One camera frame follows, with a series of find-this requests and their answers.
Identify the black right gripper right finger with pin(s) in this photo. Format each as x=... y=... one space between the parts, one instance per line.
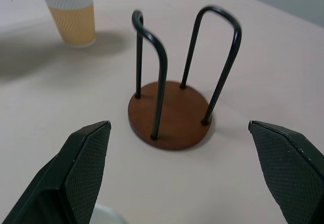
x=288 y=168

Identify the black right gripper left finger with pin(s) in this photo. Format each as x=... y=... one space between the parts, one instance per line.
x=71 y=176

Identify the yellow and white paper cup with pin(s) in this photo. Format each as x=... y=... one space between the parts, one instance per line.
x=72 y=18
x=106 y=215

